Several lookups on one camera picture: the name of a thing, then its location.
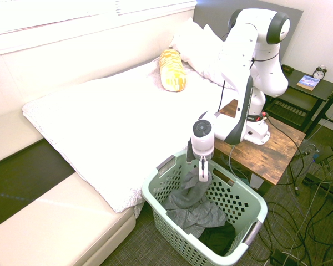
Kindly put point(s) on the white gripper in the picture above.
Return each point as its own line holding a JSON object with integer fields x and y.
{"x": 203, "y": 171}

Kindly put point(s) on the grey heathered garment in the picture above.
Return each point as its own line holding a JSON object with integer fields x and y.
{"x": 194, "y": 199}

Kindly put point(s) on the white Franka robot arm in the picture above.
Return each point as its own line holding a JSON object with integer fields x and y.
{"x": 252, "y": 69}

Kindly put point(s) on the mint green laundry basket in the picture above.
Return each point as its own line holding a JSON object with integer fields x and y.
{"x": 224, "y": 199}

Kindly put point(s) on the rustic wooden side table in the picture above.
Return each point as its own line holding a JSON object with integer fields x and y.
{"x": 269, "y": 155}

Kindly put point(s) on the black garment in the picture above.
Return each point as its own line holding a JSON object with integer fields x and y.
{"x": 217, "y": 241}

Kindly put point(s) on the red emergency stop button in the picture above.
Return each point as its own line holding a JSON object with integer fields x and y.
{"x": 263, "y": 114}

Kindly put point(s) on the white bed mattress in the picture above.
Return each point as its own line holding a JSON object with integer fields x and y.
{"x": 113, "y": 124}

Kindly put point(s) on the yellow white patterned bolster pillow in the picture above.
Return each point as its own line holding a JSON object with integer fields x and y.
{"x": 173, "y": 72}

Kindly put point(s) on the black power brick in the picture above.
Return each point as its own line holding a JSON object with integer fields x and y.
{"x": 281, "y": 257}

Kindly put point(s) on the white bed pillow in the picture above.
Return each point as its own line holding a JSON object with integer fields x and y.
{"x": 202, "y": 52}

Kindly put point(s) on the black nightstand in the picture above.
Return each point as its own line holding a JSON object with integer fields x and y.
{"x": 302, "y": 102}

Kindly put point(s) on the small black box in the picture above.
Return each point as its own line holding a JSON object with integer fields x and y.
{"x": 287, "y": 68}

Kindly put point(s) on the blue paperback book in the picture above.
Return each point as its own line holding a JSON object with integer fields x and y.
{"x": 308, "y": 82}

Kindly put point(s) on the black tripod stand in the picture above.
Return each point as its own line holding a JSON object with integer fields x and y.
{"x": 331, "y": 110}

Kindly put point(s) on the black twin-bell alarm clock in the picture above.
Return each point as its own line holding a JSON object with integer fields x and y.
{"x": 319, "y": 73}

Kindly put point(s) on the cream padded bench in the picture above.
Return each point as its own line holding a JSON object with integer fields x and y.
{"x": 58, "y": 227}

